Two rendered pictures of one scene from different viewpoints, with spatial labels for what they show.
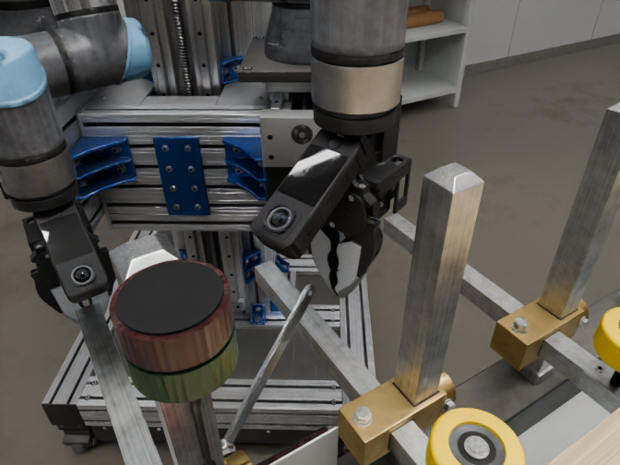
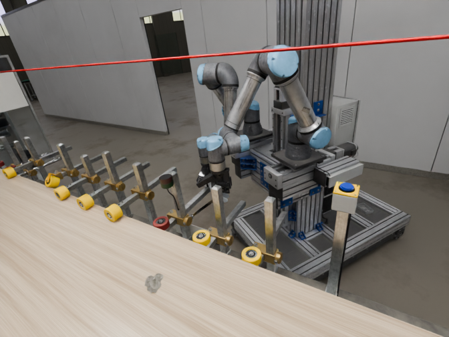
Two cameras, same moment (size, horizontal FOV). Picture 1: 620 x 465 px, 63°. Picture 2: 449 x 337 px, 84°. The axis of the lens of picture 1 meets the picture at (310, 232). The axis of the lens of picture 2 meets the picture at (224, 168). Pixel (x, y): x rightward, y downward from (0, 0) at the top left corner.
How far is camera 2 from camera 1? 1.05 m
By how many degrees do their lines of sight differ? 55
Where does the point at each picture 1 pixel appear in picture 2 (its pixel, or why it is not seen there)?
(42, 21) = (250, 126)
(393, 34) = (212, 160)
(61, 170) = (206, 160)
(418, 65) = not seen: outside the picture
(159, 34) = (275, 136)
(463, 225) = (215, 196)
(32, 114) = (202, 150)
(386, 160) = (224, 182)
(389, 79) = (213, 166)
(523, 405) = not seen: hidden behind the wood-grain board
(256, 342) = (284, 241)
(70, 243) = (202, 172)
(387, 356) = not seen: hidden behind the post
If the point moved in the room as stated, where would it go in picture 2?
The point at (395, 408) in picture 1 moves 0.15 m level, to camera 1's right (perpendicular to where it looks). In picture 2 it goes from (215, 233) to (230, 253)
